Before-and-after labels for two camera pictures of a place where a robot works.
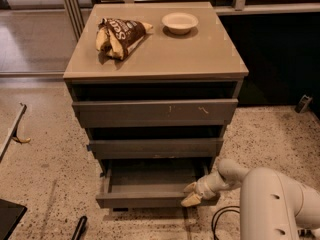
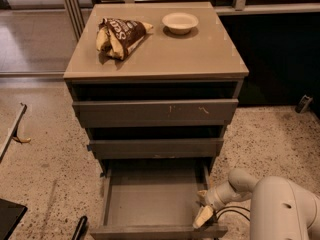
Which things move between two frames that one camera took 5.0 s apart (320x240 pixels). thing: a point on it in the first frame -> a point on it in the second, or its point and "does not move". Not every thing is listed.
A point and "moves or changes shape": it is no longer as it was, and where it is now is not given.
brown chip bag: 116,37 does not move
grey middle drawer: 156,148 does not move
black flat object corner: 11,214 does not move
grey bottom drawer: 150,183 moves or changes shape
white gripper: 204,188 -> 212,199
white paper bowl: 179,23 does not move
